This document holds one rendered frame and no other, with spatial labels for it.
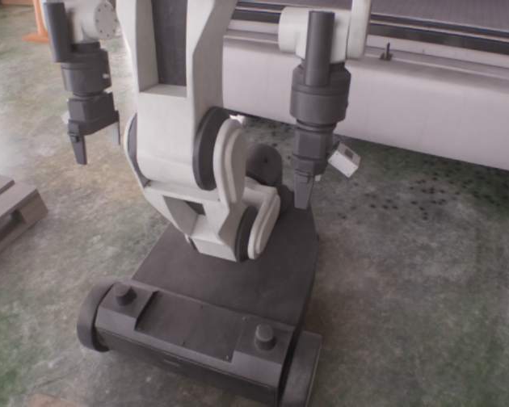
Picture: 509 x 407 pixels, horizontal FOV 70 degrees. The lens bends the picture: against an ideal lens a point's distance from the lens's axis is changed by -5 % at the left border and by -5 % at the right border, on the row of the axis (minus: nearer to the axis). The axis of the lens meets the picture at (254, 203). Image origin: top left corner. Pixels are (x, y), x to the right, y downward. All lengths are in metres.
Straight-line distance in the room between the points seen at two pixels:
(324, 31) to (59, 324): 1.08
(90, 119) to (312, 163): 0.43
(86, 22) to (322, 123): 0.43
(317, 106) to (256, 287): 0.56
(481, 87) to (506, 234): 0.60
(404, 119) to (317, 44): 0.73
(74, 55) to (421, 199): 1.28
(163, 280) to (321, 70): 0.70
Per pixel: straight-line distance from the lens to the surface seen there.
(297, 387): 0.85
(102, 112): 0.80
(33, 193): 1.61
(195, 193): 0.70
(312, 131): 0.59
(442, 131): 1.23
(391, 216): 1.47
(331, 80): 0.56
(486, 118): 1.22
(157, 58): 0.66
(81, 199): 1.67
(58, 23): 0.73
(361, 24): 0.55
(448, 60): 1.31
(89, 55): 0.75
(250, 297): 0.97
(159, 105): 0.61
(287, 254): 1.05
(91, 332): 1.03
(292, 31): 0.57
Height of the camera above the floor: 0.97
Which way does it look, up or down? 42 degrees down
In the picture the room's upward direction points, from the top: 3 degrees counter-clockwise
